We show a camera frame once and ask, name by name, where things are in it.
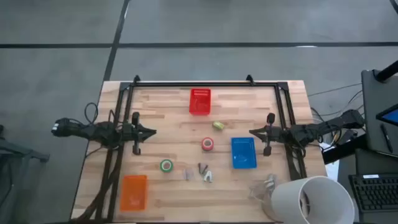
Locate grey metal stand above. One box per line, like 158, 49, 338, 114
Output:
0, 124, 50, 224

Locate thin black floor cables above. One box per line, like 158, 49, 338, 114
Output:
307, 81, 363, 118

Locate green tape roll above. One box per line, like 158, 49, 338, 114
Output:
159, 159, 174, 174

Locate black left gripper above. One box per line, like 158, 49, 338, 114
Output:
121, 111, 157, 156

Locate orange plastic basket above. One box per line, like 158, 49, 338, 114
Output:
119, 174, 149, 212

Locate red plastic basket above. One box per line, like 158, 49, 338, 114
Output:
188, 88, 212, 116

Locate tablet with blue screen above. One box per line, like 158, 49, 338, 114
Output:
375, 104, 398, 128

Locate red tape roll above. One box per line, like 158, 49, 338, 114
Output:
201, 137, 215, 152

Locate black pole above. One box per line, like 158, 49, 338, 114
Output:
372, 60, 398, 82

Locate black computer keyboard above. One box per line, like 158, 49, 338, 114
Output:
348, 173, 398, 213

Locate black desk beam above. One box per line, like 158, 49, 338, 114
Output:
322, 133, 368, 165

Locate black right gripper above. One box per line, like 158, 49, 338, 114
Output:
248, 112, 281, 157

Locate black looped cable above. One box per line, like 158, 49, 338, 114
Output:
84, 101, 100, 125

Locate black pen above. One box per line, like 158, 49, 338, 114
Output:
381, 123, 393, 153

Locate clear plastic bag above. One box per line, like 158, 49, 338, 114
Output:
248, 173, 278, 215

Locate black metal table frame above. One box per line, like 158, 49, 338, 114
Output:
95, 74, 308, 222

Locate blue plastic basket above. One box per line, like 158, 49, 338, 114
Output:
230, 137, 258, 170

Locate grey desk panel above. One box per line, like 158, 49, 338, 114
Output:
360, 68, 398, 158

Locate white cylindrical bin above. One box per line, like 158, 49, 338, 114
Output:
269, 175, 356, 224

